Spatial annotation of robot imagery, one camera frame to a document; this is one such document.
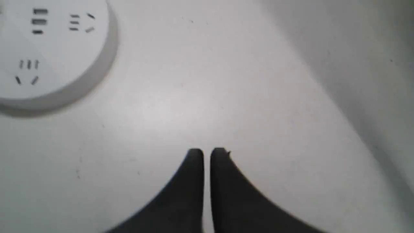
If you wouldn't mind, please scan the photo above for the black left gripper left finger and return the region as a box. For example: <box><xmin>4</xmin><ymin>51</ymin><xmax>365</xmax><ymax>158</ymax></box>
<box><xmin>109</xmin><ymin>148</ymin><xmax>204</xmax><ymax>233</ymax></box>

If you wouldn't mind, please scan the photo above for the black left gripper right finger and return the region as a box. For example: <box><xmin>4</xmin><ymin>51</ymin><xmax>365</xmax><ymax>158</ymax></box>
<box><xmin>210</xmin><ymin>148</ymin><xmax>321</xmax><ymax>233</ymax></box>

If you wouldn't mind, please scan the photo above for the white desk lamp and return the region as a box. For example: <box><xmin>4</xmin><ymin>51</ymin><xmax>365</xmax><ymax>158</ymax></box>
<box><xmin>0</xmin><ymin>0</ymin><xmax>118</xmax><ymax>111</ymax></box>

